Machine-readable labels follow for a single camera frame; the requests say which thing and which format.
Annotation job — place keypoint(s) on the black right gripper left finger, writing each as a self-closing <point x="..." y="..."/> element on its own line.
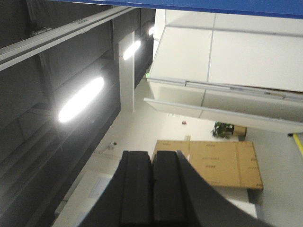
<point x="127" y="200"/>

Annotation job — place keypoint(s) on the large cardboard box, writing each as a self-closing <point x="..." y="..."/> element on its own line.
<point x="221" y="164"/>

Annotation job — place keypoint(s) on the blue door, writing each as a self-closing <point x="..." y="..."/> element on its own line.
<point x="268" y="8"/>

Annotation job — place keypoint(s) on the long ceiling light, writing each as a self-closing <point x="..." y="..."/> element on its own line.
<point x="80" y="100"/>

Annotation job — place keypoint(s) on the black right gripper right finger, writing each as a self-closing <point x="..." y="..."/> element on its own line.
<point x="182" y="198"/>

